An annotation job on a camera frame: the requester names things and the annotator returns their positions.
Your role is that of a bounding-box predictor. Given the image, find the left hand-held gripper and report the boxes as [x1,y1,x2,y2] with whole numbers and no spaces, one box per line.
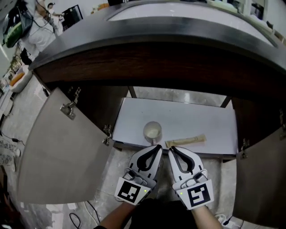
[114,144,163,205]

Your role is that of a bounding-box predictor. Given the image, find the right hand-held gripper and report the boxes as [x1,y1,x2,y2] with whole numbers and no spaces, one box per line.
[168,146,215,211]

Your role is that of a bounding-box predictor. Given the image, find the beige tube packet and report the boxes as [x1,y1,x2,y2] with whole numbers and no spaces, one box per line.
[164,133,208,148]

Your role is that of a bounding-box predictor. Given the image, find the cream mug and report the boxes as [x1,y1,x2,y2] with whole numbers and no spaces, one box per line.
[143,121,163,146]

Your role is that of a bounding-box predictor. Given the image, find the black sink vanity cabinet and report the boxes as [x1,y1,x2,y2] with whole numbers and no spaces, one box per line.
[33,42,286,163]

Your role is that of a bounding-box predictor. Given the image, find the person's left forearm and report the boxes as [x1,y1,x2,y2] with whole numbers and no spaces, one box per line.
[98,201,137,229]

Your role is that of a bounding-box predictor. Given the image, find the person's black trousers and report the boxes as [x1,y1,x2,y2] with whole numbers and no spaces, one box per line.
[125,198,198,229]

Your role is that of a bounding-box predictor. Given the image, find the grey-brown cabinet door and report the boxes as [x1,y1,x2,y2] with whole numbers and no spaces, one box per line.
[232,126,286,226]
[17,87,114,204]

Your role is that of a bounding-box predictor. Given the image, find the cream pouf seat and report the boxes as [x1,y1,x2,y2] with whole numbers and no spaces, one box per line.
[10,67,34,93]

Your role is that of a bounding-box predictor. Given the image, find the orange cushion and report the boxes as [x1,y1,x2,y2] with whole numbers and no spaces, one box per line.
[10,72,25,87]

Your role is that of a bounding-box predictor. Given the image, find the black framed display cabinet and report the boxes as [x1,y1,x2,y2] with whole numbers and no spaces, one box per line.
[61,4,81,31]

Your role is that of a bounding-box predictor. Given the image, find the black green backpack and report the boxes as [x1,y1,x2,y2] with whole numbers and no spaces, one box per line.
[2,5,34,49]

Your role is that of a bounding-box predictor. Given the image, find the black cable with adapter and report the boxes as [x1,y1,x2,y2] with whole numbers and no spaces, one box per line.
[0,131,23,144]

